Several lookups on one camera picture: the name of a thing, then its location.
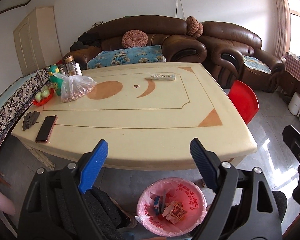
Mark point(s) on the cream dining table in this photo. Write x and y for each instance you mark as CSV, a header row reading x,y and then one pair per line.
x,y
148,124

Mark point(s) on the white remote control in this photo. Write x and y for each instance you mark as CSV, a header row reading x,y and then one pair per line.
x,y
167,77

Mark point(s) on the white plastic jug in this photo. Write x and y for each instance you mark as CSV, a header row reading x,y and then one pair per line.
x,y
294,105

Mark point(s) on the pink round cushion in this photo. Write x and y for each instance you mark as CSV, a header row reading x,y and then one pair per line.
x,y
134,38

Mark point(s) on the brown leather armchair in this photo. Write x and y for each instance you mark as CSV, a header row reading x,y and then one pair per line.
x,y
226,44

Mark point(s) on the cream wooden cabinet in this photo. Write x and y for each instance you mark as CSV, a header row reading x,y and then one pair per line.
x,y
36,40

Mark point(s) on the glass jar gold lid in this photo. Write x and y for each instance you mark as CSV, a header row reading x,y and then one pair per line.
x,y
70,65

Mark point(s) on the teal armchair seat cover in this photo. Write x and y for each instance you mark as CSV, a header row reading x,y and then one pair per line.
x,y
255,64

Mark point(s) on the checkered cloth side table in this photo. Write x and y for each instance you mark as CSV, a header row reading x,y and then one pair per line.
x,y
290,80

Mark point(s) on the red fruit tray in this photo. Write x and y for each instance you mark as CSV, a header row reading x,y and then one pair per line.
x,y
43,96

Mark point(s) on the brown leather long sofa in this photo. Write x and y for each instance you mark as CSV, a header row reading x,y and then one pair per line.
x,y
178,38

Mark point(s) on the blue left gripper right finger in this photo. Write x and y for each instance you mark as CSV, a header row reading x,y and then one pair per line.
x,y
206,162

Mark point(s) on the clear bag of peanuts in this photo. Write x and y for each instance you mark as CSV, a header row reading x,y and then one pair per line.
x,y
74,87

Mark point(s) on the pink smartphone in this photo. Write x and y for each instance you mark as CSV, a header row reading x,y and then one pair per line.
x,y
46,128

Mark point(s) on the green yellow bottle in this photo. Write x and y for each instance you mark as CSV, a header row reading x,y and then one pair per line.
x,y
56,82

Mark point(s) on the red plastic chair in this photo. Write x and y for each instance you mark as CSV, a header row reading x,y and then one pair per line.
x,y
245,100

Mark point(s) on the pink cushion on sofa back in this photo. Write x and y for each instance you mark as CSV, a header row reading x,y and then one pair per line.
x,y
194,27

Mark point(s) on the pink lined trash bin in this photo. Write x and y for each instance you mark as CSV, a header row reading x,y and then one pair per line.
x,y
180,190

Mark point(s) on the dark grey cloth piece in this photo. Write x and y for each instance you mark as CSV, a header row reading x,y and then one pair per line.
x,y
30,119

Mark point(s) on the blue floral sofa cover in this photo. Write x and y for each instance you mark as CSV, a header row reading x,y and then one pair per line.
x,y
148,54

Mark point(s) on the blue cartoon medicine box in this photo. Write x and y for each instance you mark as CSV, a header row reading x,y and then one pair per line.
x,y
159,204

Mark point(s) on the purple card box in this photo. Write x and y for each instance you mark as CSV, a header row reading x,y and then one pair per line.
x,y
174,212

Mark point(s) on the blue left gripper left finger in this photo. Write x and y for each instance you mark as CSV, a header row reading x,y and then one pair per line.
x,y
92,165

